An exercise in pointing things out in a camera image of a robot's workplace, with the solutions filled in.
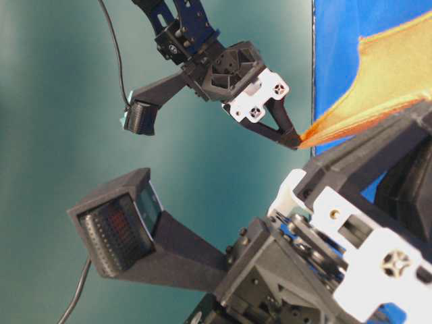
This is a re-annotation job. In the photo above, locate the far camera cable black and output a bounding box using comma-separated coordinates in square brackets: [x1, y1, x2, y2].
[97, 0, 130, 111]

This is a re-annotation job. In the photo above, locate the far robot arm black blue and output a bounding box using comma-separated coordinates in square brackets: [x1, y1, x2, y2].
[124, 1, 431, 323]

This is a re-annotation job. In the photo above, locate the camera cable black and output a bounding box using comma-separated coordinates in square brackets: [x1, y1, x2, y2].
[97, 0, 130, 111]
[57, 256, 92, 324]

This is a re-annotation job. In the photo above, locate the far gripper white black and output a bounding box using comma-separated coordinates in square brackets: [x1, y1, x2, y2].
[182, 41, 299, 150]

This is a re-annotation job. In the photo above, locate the far wrist camera black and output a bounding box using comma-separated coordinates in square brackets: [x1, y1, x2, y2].
[121, 72, 186, 136]

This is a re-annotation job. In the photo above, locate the orange towel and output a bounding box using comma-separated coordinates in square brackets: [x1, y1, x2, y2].
[299, 12, 431, 149]

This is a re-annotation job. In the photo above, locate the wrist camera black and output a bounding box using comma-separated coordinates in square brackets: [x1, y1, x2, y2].
[121, 72, 186, 136]
[67, 168, 227, 292]

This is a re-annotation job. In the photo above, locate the near wrist camera black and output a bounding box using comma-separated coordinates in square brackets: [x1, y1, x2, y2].
[67, 168, 227, 292]

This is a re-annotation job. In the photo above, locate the blue table cloth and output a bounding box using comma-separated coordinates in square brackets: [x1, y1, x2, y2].
[309, 0, 432, 158]

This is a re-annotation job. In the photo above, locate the near camera cable black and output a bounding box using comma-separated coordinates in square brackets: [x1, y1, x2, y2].
[57, 256, 92, 324]

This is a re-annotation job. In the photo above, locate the near gripper white black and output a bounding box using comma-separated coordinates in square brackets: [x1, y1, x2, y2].
[187, 101, 431, 323]

